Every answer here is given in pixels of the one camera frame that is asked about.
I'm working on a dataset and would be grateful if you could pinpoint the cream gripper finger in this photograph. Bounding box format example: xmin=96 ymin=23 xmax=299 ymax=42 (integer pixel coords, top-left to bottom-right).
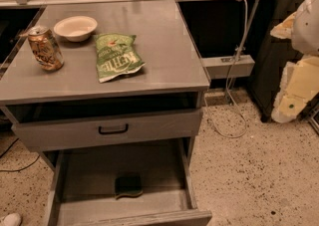
xmin=271 ymin=55 xmax=319 ymax=123
xmin=270 ymin=13 xmax=296 ymax=39

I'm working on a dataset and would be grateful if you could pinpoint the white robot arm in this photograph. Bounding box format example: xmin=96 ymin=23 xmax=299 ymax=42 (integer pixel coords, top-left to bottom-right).
xmin=270 ymin=0 xmax=319 ymax=123

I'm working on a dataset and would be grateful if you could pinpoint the grey open middle drawer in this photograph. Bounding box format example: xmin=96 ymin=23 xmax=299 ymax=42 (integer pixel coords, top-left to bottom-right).
xmin=44 ymin=139 xmax=211 ymax=226

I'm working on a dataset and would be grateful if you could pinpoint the grey drawer cabinet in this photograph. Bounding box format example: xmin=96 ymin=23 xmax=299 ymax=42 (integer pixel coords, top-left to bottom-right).
xmin=0 ymin=0 xmax=211 ymax=226

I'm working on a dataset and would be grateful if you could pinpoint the grey top drawer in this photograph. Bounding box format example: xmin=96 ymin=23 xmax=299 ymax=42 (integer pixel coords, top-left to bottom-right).
xmin=8 ymin=92 xmax=202 ymax=151

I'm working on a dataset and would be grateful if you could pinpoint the dark cabinet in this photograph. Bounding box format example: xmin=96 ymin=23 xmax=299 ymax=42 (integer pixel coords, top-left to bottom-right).
xmin=249 ymin=0 xmax=304 ymax=120

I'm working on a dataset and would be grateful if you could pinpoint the green chip bag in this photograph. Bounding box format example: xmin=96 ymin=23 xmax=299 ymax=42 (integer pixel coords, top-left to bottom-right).
xmin=94 ymin=33 xmax=145 ymax=83

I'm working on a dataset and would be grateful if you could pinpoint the white paper bowl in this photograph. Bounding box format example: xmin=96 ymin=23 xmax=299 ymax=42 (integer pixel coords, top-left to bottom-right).
xmin=54 ymin=16 xmax=98 ymax=42

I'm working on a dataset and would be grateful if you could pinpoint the gold soda can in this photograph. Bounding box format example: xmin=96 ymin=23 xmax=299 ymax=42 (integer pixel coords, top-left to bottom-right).
xmin=28 ymin=25 xmax=64 ymax=71

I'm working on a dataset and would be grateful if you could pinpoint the white shoe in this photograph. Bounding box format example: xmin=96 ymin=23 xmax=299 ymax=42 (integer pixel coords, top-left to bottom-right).
xmin=0 ymin=213 xmax=22 ymax=226

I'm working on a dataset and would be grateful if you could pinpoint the white power cable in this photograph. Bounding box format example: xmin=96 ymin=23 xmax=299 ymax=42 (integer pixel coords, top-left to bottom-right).
xmin=202 ymin=0 xmax=249 ymax=139

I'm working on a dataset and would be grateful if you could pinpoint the black drawer handle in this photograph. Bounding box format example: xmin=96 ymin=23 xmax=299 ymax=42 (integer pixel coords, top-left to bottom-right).
xmin=98 ymin=123 xmax=129 ymax=135

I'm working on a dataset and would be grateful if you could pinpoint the black floor cable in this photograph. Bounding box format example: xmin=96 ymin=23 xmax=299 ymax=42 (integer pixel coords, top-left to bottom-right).
xmin=0 ymin=137 xmax=41 ymax=173

